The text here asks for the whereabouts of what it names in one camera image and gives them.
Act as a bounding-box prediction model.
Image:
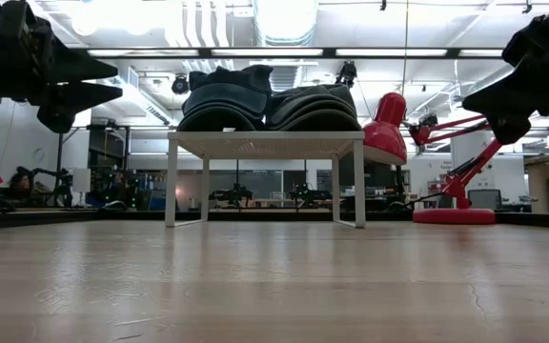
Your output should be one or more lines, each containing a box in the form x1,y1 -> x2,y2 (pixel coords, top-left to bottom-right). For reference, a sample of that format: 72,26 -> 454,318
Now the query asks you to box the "white box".
71,167 -> 92,194

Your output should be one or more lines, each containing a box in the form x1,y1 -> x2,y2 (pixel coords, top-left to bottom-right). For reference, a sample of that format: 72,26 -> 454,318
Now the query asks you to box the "white LED light strip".
335,48 -> 448,57
87,48 -> 200,57
211,48 -> 324,57
458,48 -> 504,57

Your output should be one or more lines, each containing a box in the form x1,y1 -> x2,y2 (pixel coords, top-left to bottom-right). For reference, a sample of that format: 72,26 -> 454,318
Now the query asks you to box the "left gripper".
0,36 -> 124,135

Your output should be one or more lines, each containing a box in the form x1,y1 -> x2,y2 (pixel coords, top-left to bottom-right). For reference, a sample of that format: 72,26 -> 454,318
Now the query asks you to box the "grey cotton cap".
268,84 -> 357,113
265,102 -> 362,132

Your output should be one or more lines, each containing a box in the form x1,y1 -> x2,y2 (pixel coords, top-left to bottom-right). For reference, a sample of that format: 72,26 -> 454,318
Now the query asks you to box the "black overhead beam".
71,46 -> 512,60

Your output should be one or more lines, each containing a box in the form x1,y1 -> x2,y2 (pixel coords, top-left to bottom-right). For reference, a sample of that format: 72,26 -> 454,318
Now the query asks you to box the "red desk lamp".
362,91 -> 505,226

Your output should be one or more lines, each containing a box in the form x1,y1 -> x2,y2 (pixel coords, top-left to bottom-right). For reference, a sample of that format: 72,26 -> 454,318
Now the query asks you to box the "person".
7,171 -> 37,196

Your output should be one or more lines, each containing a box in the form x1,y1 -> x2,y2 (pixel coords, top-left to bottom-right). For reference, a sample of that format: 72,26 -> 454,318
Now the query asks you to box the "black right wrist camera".
501,13 -> 549,68

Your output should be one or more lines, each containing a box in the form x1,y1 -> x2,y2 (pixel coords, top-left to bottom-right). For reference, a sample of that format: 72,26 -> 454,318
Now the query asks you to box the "grey computer monitor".
467,189 -> 503,212

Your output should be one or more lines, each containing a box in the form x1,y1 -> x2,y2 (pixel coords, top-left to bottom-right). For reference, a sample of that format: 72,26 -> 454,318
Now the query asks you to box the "white perforated metal shelf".
164,131 -> 366,229

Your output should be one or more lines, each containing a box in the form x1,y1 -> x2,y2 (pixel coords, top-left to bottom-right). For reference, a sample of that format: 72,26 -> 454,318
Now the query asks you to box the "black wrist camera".
0,0 -> 55,47
501,13 -> 549,68

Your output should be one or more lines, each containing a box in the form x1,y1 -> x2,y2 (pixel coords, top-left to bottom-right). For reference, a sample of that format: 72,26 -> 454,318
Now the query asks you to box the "silver ventilation duct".
253,0 -> 321,47

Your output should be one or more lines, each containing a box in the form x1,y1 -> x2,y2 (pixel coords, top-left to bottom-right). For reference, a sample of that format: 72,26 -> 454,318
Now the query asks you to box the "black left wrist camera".
0,0 -> 55,47

